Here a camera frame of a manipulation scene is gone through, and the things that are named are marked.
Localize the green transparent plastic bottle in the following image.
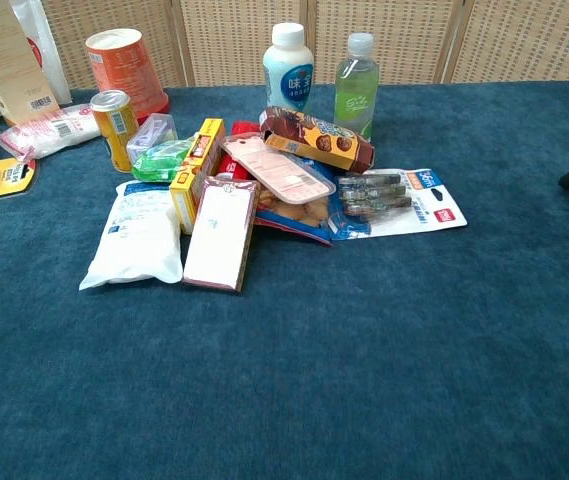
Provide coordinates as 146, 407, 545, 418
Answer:
333, 32, 381, 144

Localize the white milk drink bottle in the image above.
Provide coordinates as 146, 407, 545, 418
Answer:
262, 22, 315, 117

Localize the brown chocolate cookie box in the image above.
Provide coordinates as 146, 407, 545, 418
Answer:
259, 106, 377, 175

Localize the blue biscuit bag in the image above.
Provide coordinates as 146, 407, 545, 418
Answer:
254, 154, 338, 248

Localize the woven rattan folding screen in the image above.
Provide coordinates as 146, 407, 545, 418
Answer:
38, 0, 569, 90

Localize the pink flat blister pack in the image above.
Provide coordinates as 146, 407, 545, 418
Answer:
219, 134, 338, 205

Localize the blue carpet table cover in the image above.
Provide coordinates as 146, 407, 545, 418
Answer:
0, 81, 569, 480

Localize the red snack packet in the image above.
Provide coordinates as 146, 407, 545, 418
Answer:
215, 119, 264, 182

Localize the white box with maroon edge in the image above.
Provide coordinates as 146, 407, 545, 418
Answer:
181, 176, 260, 293

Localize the yellow small snack box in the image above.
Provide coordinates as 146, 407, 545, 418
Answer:
169, 117, 227, 235

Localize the green snack packet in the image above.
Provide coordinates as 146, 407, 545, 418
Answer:
130, 136, 196, 184

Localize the clear purple plastic box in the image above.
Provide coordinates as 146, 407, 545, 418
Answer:
126, 112, 180, 164

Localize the white soft powder bag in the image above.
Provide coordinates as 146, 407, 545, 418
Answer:
78, 179, 184, 292

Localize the orange paper cup container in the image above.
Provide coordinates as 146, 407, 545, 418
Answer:
85, 28, 171, 126

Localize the yellow drink can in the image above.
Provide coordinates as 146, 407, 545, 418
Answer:
89, 89, 140, 174

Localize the white pink tissue packet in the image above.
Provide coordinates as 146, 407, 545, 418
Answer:
0, 103, 102, 162

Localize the white plastic bag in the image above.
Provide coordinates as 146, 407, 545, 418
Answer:
9, 0, 73, 106

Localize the tall beige cardboard box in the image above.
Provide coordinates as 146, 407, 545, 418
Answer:
0, 0, 61, 126

